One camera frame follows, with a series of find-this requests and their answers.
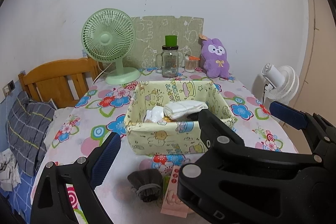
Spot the blue checked bed sheet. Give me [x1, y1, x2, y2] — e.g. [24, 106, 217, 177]
[1, 105, 34, 223]

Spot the glass mason jar mug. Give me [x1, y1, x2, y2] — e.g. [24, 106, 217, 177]
[155, 46, 179, 78]

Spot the green desk fan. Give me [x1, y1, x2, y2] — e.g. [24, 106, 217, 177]
[81, 9, 140, 85]

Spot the yellow cartoon fabric storage box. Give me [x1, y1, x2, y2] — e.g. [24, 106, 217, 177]
[124, 81, 237, 155]

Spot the beige patterned cardboard panel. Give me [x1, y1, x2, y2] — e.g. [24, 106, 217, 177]
[123, 16, 204, 69]

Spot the green cup on jar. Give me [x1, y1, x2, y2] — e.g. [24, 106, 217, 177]
[165, 35, 178, 47]

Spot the dark grey drawstring pouch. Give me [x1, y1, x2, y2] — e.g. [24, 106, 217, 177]
[127, 169, 163, 202]

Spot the floral tablecloth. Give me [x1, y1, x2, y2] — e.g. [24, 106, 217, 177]
[43, 69, 296, 223]

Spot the white standing fan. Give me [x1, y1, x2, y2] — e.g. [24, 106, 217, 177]
[261, 63, 299, 105]

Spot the white folded cloth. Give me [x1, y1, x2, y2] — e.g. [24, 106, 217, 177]
[163, 100, 209, 120]

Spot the purple bunny plush toy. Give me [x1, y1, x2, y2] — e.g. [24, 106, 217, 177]
[201, 38, 230, 79]

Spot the crumpled white grey cloth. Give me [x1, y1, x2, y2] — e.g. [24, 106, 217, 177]
[0, 148, 21, 192]

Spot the pink tissue pack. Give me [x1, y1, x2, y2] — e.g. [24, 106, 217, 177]
[161, 165, 194, 218]

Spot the grey plaid pillow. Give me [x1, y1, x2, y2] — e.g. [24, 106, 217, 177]
[6, 91, 55, 177]

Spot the wall power socket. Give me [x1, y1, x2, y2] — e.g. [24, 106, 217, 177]
[2, 80, 15, 97]

